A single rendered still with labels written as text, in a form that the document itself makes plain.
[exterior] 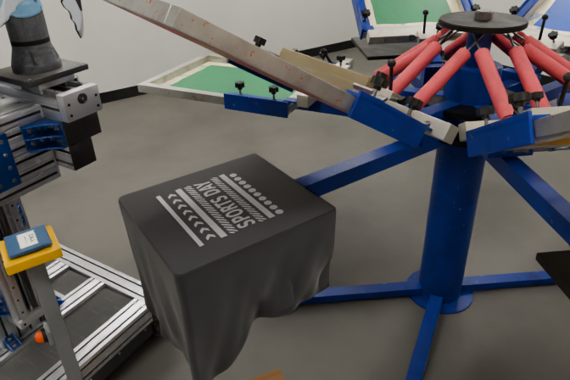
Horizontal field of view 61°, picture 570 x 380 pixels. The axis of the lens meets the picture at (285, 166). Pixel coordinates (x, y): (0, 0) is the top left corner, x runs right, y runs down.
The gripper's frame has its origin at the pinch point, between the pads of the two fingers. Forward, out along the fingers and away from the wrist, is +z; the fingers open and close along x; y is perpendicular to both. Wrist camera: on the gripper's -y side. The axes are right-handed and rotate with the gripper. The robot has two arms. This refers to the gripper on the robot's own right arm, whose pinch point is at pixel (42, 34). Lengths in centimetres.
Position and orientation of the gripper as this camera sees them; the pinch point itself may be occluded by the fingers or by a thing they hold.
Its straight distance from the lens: 112.5
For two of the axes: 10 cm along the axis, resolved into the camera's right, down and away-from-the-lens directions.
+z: -2.1, 9.3, 3.1
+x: -7.9, 0.2, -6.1
